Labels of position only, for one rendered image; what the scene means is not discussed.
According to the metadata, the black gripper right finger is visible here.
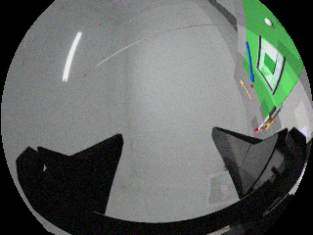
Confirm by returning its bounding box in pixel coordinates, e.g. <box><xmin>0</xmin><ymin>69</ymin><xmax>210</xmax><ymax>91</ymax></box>
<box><xmin>211</xmin><ymin>126</ymin><xmax>289</xmax><ymax>200</ymax></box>

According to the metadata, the large green mat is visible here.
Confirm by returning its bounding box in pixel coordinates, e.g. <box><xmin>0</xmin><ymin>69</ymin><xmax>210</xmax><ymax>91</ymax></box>
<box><xmin>242</xmin><ymin>0</ymin><xmax>304</xmax><ymax>117</ymax></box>

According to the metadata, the white golf ball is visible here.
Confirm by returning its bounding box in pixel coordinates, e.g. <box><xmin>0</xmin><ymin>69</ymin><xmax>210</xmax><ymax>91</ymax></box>
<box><xmin>265</xmin><ymin>19</ymin><xmax>273</xmax><ymax>26</ymax></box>

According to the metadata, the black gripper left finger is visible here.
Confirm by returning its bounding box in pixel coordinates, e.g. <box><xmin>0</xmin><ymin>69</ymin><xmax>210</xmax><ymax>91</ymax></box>
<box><xmin>38</xmin><ymin>133</ymin><xmax>124</xmax><ymax>214</ymax></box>

